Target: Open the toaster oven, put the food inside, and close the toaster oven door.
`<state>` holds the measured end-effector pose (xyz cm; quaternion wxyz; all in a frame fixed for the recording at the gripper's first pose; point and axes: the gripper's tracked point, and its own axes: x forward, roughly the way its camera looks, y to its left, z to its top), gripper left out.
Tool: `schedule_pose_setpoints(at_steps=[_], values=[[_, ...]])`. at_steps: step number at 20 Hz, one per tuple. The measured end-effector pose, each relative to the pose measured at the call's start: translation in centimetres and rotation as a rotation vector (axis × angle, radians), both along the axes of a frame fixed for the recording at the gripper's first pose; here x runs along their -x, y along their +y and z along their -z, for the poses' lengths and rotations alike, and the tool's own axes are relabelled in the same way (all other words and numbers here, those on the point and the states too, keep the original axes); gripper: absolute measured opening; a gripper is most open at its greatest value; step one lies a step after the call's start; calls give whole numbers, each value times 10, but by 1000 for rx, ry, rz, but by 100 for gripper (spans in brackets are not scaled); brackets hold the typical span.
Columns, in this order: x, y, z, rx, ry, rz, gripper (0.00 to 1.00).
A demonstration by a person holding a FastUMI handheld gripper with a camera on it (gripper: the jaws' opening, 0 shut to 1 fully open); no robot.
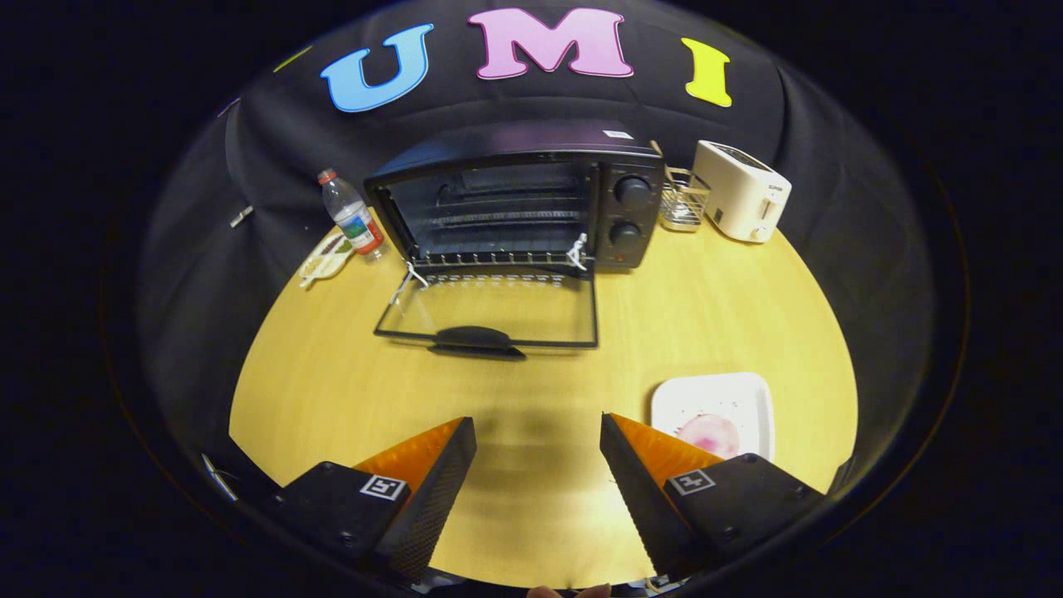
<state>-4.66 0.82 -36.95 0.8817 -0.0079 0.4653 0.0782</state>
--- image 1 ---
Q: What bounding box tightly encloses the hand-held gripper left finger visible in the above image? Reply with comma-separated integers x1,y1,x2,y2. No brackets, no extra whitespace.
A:
274,417,478,582

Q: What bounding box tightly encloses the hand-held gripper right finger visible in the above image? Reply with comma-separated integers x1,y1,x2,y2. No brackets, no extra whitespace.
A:
600,413,827,581

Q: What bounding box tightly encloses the pink round food slice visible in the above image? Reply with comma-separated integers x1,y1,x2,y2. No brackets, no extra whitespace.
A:
677,414,742,460

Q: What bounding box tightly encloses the white rectangular plate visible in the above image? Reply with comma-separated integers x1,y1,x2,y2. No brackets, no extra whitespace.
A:
650,372,776,463

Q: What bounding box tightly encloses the black toaster oven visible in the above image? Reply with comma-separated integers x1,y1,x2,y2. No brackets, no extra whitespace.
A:
364,125,665,362

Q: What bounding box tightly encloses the white pop-up toaster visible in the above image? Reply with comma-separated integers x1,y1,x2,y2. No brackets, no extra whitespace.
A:
692,140,792,244

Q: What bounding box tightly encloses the white divided snack dish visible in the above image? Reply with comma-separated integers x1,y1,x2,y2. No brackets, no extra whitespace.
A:
297,233,356,290

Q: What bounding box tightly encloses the clear plastic water bottle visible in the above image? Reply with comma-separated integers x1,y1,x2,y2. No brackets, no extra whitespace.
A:
317,169,387,260

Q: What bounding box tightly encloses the black backdrop cloth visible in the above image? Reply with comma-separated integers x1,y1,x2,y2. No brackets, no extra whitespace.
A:
137,0,939,491

